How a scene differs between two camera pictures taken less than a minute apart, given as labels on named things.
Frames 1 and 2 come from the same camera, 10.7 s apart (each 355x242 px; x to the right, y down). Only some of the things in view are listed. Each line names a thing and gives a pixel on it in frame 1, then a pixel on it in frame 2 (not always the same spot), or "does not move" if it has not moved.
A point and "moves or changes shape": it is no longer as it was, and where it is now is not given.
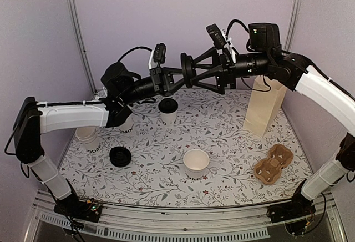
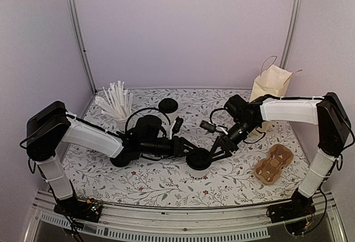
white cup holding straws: x=126 y=129 does not move
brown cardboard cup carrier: x=267 y=170 does not move
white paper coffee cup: x=168 y=119 moves or changes shape
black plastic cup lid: x=168 y=105 does not move
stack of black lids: x=120 y=156 does not move
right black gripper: x=222 y=66 to x=225 y=142
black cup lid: x=188 y=69 to x=198 y=159
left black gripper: x=163 y=81 to x=178 y=148
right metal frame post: x=294 y=13 does not move
